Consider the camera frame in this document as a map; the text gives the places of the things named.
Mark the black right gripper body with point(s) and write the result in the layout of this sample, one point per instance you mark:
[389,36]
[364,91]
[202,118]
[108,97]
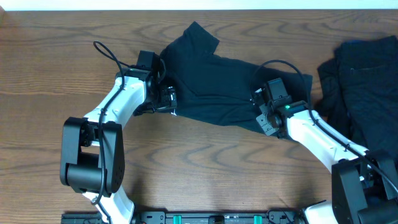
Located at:
[265,122]

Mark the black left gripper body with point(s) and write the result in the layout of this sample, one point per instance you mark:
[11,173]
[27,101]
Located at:
[161,100]

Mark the dark green t-shirt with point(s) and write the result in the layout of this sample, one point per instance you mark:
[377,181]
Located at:
[217,90]

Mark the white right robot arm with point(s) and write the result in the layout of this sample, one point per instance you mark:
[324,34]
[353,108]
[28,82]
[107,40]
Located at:
[364,182]

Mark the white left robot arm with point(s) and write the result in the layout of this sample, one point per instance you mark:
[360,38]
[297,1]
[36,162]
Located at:
[92,159]

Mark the pile of black clothes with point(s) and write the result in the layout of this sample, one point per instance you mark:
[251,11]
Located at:
[359,86]

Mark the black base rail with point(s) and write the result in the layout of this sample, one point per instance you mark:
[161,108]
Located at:
[274,216]

